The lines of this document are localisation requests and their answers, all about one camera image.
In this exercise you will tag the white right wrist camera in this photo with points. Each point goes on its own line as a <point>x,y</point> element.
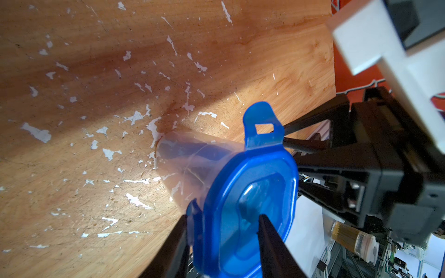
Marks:
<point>365,36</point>

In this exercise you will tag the blue container lid back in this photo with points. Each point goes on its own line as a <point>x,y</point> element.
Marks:
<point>263,179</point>

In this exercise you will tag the amber capped bottle outside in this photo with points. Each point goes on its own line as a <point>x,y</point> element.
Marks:
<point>360,243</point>

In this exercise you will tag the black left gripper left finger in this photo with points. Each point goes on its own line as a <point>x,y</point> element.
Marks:
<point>171,261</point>

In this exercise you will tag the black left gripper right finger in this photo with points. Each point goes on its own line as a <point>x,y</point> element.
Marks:
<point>276,260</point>

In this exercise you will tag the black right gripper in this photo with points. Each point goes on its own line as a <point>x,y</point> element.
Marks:
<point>388,168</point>

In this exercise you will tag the clear plastic container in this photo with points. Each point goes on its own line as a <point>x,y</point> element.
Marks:
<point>189,162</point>

